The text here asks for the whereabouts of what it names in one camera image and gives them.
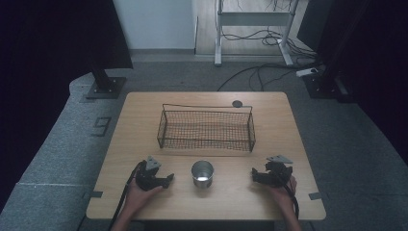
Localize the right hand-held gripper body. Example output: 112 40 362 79
264 154 294 189

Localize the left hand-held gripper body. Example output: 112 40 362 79
134 155 163 193

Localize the shiny metal cup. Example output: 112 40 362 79
191 160 216 190

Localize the dark wire mesh basket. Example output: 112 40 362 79
156 103 257 153

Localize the person's right hand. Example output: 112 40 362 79
265 175 298 215

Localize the person's left hand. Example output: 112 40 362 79
123 184 166 219

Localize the white power strip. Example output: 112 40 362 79
295 66 319 78

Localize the black curtain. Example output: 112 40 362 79
0 0 134 213
296 0 408 157

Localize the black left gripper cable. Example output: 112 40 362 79
108 160 145 231

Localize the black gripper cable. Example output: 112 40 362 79
278 174 300 221
108 160 145 231

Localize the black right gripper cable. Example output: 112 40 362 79
278 174 300 221

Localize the black stand with base plate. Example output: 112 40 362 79
302 62 354 104
85 61 128 100

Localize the long black floor cable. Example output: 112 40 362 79
217 62 319 92

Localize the tangle of black floor cables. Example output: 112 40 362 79
221 28 319 61

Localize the white desk frame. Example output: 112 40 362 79
214 0 301 67

